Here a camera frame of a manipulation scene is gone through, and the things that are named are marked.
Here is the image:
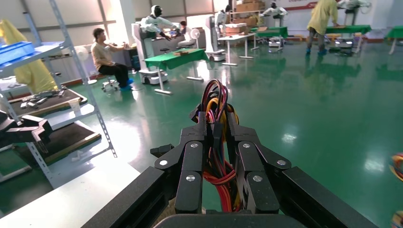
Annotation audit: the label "blue plastic bin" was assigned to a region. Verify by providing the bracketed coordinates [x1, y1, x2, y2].
[0, 41, 36, 67]

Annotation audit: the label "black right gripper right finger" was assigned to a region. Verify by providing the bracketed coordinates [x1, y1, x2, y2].
[226, 112, 292, 215]

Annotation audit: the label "cardboard boxes on table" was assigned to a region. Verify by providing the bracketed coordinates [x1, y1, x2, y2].
[224, 22, 248, 35]

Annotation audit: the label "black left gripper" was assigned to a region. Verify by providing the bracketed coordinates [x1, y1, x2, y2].
[0, 110, 54, 154]

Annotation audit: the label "green cloth covered table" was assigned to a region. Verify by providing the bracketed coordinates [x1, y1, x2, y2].
[144, 48, 211, 95]
[385, 26, 403, 56]
[325, 24, 373, 55]
[250, 26, 289, 40]

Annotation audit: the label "white plain table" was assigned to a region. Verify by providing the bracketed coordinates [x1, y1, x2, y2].
[217, 32, 261, 67]

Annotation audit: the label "grey metal shelf rack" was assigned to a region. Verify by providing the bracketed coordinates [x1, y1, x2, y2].
[0, 0, 118, 190]

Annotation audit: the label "white wheeled humanoid robot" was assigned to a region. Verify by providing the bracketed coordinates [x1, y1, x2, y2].
[204, 6, 233, 62]
[131, 4, 181, 86]
[261, 1, 289, 48]
[334, 0, 373, 58]

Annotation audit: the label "black tray mat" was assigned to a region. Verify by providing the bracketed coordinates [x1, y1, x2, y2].
[9, 88, 89, 118]
[14, 122, 102, 165]

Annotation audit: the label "stacked cardboard boxes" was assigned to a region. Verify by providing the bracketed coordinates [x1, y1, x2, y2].
[234, 0, 267, 27]

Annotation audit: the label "seated person beige shirt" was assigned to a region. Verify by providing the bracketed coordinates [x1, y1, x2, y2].
[90, 28, 135, 93]

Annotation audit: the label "yellow hanging garment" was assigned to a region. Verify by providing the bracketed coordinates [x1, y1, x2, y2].
[0, 19, 59, 94]

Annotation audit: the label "flat cardboard piece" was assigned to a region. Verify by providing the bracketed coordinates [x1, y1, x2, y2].
[173, 48, 198, 57]

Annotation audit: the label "white standing fan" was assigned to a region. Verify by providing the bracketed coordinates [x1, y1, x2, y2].
[75, 45, 99, 86]

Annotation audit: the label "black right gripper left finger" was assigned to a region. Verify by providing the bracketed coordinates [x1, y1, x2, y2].
[154, 112, 209, 215]

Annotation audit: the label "person in yellow coat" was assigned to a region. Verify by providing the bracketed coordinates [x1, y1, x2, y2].
[305, 0, 340, 57]

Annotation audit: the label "wheeled stool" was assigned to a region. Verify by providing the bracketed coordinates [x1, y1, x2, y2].
[100, 74, 120, 93]

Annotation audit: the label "seated person white shirt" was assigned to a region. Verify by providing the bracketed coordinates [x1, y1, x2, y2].
[175, 20, 196, 48]

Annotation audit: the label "red yellow wire bundle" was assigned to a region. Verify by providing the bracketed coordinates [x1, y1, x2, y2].
[150, 78, 245, 213]

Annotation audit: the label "small white fan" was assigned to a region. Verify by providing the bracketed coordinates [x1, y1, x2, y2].
[190, 28, 202, 50]

